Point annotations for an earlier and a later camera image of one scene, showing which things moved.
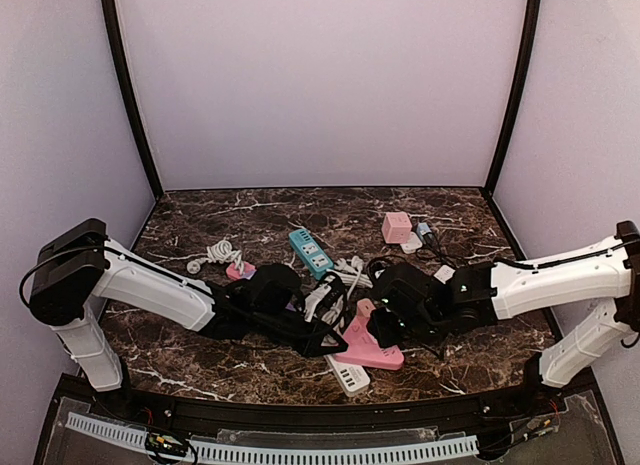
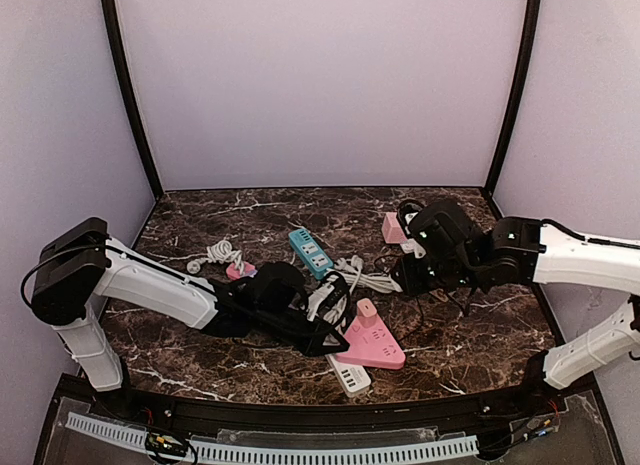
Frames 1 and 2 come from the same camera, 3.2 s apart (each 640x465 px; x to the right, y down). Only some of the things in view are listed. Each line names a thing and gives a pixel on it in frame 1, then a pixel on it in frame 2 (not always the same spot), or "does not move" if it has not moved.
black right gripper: x=388 y=315 -> x=409 y=276
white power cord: x=353 y=278 does not move
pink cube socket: x=396 y=227 does not move
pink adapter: x=248 y=271 does not move
